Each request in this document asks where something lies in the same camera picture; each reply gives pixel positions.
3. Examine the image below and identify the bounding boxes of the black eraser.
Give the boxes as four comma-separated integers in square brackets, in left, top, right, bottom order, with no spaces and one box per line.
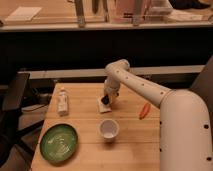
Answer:
[101,95,109,105]

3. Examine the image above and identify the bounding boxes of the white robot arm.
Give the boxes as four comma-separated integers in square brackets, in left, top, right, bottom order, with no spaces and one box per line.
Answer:
[104,59,213,171]

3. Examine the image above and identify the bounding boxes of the orange carrot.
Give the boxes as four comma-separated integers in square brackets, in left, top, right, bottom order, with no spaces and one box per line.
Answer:
[139,103,151,119]

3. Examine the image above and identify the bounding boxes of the white cup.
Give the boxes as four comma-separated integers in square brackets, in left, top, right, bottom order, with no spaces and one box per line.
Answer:
[99,119,119,143]

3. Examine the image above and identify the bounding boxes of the white plastic bottle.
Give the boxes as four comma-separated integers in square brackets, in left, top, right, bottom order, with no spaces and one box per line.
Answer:
[57,87,69,116]

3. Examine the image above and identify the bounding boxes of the green plate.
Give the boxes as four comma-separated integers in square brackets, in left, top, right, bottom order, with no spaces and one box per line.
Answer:
[40,123,78,164]

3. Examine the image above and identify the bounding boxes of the black office chair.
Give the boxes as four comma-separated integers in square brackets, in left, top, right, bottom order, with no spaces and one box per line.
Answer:
[0,73,44,168]

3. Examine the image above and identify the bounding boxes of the white paper sheet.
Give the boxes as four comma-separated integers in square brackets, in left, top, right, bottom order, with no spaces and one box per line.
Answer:
[5,6,41,21]

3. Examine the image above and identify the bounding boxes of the cables on floor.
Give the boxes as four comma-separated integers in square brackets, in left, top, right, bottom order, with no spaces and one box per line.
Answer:
[21,93,53,113]

